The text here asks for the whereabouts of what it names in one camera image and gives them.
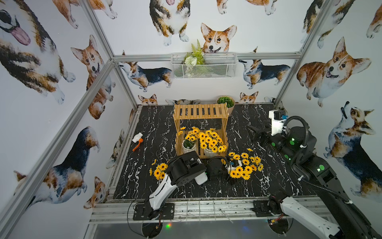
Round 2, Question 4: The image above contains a sunflower pot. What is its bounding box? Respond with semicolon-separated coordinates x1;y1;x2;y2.
149;159;168;181
198;128;228;159
178;126;201;154
227;148;265;180

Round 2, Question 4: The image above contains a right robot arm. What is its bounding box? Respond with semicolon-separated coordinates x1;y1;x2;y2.
246;116;382;239

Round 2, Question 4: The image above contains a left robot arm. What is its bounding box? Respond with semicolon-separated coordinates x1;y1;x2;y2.
143;151;213;220

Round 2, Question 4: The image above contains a wooden two-tier shelf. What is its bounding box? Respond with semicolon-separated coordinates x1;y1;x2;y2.
173;104;229;158

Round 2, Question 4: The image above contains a beige pot green plant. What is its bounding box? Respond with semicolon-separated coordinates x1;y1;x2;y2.
216;96;235;116

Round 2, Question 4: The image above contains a white orange spray bottle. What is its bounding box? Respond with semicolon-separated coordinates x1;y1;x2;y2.
132;132;144;152

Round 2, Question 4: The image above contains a green fern plant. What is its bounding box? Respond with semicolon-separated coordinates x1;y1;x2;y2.
183;40;206;67

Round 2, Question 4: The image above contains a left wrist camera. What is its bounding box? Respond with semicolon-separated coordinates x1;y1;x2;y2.
226;160;242;174

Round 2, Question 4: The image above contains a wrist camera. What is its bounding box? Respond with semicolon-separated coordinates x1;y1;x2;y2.
226;160;242;174
269;110;288;136

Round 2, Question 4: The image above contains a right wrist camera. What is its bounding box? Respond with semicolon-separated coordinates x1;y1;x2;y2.
269;110;288;136

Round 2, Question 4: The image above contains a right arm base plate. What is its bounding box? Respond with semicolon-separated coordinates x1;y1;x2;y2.
252;200;282;217

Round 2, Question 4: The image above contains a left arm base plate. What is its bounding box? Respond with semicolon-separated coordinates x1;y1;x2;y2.
133;203;175;221

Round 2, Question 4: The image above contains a white wire basket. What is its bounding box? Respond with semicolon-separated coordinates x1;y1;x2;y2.
171;53;238;79

